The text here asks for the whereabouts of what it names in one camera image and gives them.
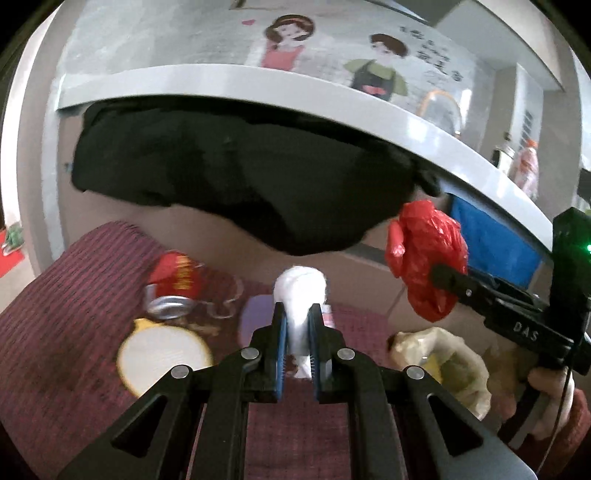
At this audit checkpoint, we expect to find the pink Kleenex tissue pack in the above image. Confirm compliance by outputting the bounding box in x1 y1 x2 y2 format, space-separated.
321 304 335 329

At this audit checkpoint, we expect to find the purple felt coaster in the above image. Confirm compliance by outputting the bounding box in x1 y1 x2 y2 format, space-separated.
238 295 274 347

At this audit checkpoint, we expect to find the white cotton ball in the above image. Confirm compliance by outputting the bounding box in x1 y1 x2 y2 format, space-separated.
273 266 327 379

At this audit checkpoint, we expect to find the red plastic bag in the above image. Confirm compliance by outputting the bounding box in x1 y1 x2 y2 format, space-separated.
386 200 468 323

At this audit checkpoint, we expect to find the yellow rimmed white scrub pad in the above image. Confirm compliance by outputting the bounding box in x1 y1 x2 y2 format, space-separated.
116 318 213 398

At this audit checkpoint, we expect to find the red drink can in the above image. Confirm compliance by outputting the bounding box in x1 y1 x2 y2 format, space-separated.
143 251 202 321

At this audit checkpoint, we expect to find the trash bin with yellow bag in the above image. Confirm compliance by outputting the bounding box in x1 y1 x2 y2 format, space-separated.
387 327 492 420

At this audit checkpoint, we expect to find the person right hand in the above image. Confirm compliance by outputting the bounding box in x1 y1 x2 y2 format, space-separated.
503 366 578 439

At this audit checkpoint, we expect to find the blue towel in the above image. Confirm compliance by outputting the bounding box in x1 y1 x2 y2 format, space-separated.
450 195 541 288

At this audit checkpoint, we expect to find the red drink bottle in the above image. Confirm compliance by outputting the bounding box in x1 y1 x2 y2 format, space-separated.
513 139 539 201

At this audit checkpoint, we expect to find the clear bottle with label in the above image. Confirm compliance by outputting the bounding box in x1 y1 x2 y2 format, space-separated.
491 132 515 177

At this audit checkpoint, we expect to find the black cloth hanging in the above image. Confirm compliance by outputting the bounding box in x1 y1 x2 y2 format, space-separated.
71 97 441 256

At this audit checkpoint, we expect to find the red plaid tablecloth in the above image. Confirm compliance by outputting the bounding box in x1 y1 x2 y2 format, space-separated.
0 220 412 480

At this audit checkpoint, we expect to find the red floor mat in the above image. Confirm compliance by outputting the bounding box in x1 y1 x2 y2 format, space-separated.
0 224 24 277

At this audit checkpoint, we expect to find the round wooden frame mirror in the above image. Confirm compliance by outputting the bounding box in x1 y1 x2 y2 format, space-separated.
417 89 464 138

